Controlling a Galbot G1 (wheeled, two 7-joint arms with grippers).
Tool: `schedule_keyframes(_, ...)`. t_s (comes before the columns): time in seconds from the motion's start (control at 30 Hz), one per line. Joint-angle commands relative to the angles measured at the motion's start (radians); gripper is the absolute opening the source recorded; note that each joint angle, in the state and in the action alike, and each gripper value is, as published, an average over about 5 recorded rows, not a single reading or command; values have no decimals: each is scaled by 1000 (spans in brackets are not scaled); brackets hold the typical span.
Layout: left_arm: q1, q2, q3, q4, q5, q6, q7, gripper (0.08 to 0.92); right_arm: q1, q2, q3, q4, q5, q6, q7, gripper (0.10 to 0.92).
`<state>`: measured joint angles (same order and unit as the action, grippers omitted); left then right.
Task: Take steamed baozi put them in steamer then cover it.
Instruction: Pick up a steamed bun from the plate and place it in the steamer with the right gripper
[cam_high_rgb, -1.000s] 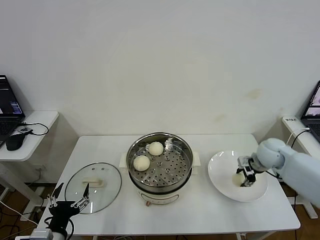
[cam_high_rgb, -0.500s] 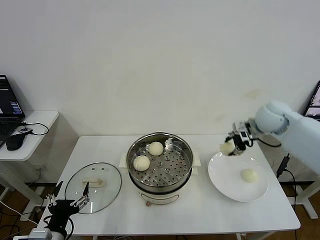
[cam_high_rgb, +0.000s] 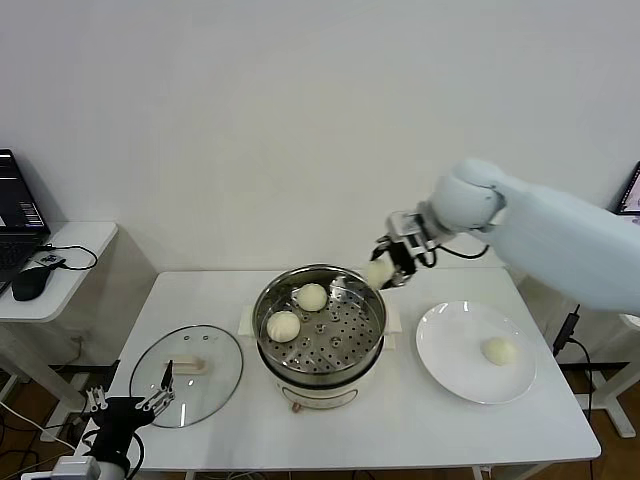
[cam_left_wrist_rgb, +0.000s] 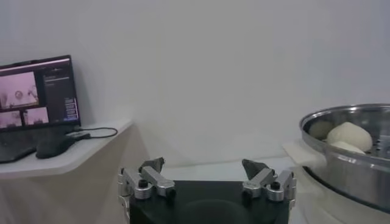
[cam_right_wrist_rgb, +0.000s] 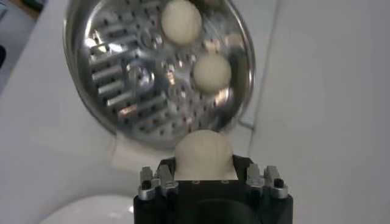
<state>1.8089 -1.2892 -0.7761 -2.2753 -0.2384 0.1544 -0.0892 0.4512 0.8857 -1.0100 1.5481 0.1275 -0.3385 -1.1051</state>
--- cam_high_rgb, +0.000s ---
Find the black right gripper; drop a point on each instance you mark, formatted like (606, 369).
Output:
(406, 260)

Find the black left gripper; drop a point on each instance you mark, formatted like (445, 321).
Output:
(120, 417)

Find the white steamed baozi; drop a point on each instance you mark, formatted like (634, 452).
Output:
(377, 272)
(283, 326)
(499, 350)
(312, 297)

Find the round glass pot lid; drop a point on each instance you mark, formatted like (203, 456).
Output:
(200, 367)

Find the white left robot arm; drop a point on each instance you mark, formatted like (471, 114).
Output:
(114, 471)

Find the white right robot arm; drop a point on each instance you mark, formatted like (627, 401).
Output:
(550, 235)

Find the perforated steel steamer basket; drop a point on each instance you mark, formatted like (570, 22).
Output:
(360, 320)

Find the white round plate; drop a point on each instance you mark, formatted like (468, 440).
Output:
(460, 360)

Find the black computer mouse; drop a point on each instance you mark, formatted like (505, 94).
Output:
(30, 285)

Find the small black usb hub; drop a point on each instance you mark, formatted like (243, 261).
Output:
(49, 260)

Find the white side desk with mouse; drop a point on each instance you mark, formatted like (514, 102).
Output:
(80, 245)

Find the black laptop with dark terminal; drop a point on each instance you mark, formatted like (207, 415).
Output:
(15, 200)

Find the white side desk with label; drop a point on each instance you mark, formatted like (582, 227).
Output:
(631, 322)

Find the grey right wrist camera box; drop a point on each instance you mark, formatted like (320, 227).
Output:
(407, 227)

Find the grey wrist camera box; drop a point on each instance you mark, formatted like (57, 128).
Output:
(75, 467)
(407, 227)

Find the white wall socket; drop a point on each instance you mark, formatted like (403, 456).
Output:
(81, 337)

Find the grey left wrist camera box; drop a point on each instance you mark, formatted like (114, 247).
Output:
(75, 467)

